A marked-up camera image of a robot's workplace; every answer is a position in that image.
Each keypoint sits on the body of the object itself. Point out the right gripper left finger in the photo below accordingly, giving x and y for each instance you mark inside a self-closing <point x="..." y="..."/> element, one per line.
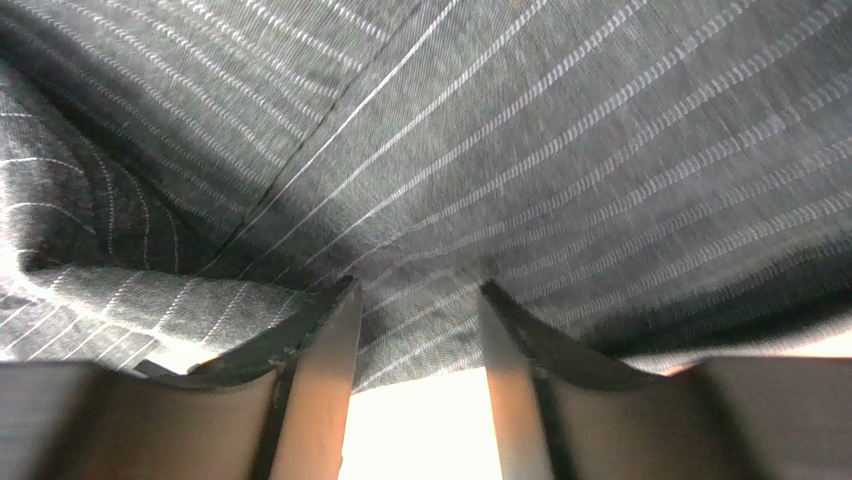
<point x="257" y="411"/>

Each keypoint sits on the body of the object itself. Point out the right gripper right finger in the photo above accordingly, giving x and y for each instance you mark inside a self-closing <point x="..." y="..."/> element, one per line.
<point x="564" y="411"/>

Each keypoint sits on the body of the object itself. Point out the black pinstriped long sleeve shirt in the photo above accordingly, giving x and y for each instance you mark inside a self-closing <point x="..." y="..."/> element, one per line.
<point x="660" y="180"/>

